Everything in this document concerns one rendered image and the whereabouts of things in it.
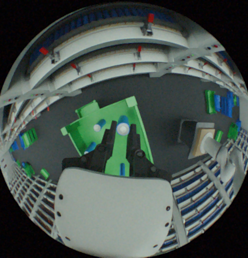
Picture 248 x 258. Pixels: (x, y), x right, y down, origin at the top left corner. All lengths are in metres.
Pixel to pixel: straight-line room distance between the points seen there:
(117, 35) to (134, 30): 0.05
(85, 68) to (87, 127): 0.28
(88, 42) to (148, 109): 0.67
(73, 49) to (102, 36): 0.09
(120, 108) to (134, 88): 0.51
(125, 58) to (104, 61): 0.09
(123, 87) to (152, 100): 0.26
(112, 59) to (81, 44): 0.20
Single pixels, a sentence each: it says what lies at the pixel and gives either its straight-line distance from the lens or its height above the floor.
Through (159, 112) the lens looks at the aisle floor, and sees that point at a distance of 0.81.
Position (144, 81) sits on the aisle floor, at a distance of 0.78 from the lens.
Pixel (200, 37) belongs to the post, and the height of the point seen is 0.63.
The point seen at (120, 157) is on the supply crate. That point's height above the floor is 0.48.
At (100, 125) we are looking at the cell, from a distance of 0.21.
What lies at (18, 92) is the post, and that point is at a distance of 0.41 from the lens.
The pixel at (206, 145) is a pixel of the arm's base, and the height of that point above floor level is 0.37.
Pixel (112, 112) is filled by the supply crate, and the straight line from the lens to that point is 0.26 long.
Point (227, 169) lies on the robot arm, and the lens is 0.66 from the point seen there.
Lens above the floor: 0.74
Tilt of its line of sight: 72 degrees down
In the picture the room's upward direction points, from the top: 179 degrees clockwise
